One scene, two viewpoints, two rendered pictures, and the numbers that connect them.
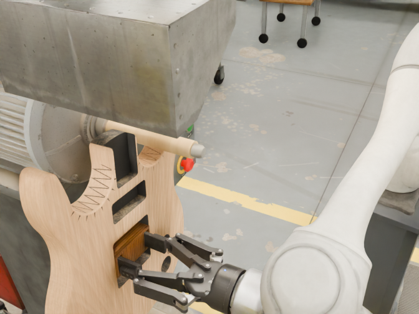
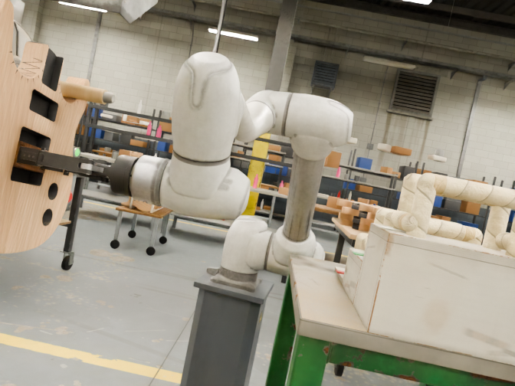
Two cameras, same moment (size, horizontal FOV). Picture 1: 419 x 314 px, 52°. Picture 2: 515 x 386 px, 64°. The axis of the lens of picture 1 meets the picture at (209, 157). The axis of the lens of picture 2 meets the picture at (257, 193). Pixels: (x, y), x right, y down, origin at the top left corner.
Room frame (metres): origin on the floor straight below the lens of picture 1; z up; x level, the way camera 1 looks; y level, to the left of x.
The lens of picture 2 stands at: (-0.36, 0.09, 1.16)
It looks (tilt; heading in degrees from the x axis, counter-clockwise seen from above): 3 degrees down; 334
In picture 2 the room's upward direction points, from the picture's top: 11 degrees clockwise
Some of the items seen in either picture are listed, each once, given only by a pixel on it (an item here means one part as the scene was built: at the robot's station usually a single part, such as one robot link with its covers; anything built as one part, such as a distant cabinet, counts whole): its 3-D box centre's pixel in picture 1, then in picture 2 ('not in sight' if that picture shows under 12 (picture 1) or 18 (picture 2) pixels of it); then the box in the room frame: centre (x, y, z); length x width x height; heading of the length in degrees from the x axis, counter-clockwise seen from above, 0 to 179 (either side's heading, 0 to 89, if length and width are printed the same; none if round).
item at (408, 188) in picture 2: not in sight; (407, 205); (0.21, -0.50, 1.15); 0.03 x 0.03 x 0.09
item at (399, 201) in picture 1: (387, 182); (233, 273); (1.13, -0.60, 0.73); 0.22 x 0.18 x 0.06; 54
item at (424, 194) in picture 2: not in sight; (421, 209); (0.13, -0.46, 1.15); 0.03 x 0.03 x 0.09
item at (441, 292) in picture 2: not in sight; (443, 288); (0.14, -0.56, 1.02); 0.27 x 0.15 x 0.17; 62
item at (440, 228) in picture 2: not in sight; (432, 227); (0.23, -0.61, 1.12); 0.20 x 0.03 x 0.03; 61
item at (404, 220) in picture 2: not in sight; (404, 220); (0.18, -0.47, 1.12); 0.11 x 0.03 x 0.03; 152
